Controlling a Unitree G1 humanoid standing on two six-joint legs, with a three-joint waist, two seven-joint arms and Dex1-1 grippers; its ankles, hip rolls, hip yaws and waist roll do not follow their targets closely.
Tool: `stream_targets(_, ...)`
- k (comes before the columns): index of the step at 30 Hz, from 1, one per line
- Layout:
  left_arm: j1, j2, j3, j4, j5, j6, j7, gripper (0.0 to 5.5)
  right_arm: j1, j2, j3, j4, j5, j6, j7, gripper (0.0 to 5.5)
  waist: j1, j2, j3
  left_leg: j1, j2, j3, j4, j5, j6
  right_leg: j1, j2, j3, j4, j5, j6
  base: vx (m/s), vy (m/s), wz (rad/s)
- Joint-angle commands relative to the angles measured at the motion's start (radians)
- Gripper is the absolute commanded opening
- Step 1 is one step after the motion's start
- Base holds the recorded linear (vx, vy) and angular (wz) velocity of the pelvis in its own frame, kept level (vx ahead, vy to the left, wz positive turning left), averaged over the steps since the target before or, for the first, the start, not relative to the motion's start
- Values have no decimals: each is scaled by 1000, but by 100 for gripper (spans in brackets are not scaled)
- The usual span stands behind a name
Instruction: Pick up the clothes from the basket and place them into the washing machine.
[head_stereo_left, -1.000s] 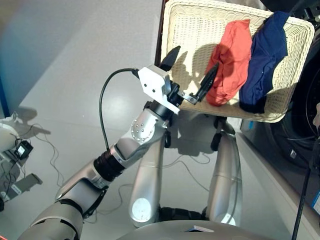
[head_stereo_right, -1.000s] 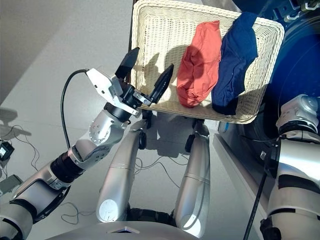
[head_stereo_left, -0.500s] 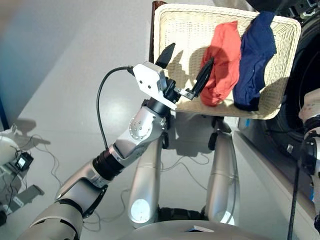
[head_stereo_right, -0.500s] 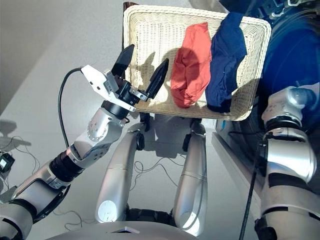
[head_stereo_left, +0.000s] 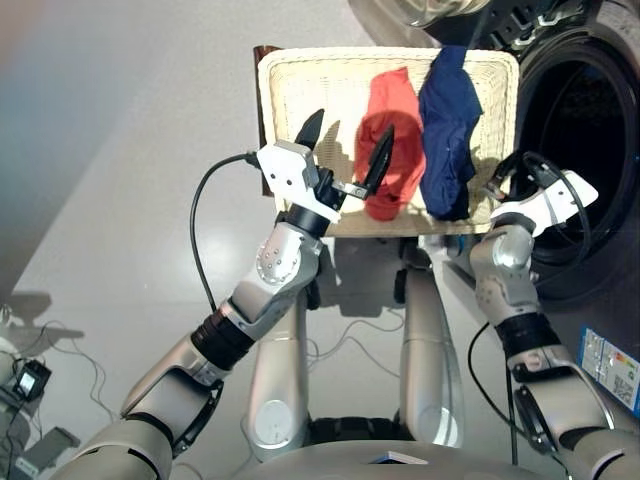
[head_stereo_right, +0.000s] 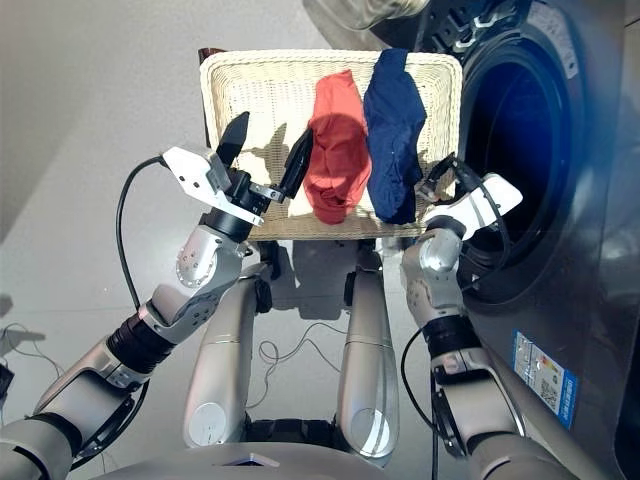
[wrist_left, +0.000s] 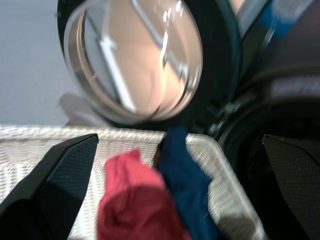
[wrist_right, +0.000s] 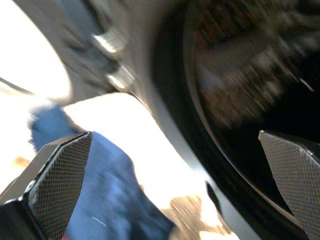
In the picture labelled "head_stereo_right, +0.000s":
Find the orange-red garment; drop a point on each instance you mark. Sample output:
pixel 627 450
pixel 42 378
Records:
pixel 335 150

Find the navy blue garment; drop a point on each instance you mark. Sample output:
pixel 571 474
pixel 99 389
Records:
pixel 395 130

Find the pale woven laundry basket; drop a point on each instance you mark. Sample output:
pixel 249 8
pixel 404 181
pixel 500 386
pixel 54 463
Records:
pixel 270 90

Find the grey washing machine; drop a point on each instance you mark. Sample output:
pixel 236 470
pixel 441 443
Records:
pixel 600 200

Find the dark brown wooden stool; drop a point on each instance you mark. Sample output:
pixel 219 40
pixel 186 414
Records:
pixel 207 52

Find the grey printed washer label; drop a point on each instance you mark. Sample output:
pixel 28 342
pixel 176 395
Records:
pixel 555 40

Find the blue energy label sticker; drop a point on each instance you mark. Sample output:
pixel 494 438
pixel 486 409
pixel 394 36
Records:
pixel 545 375

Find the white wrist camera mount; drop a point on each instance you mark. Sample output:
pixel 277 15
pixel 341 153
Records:
pixel 190 167
pixel 495 200

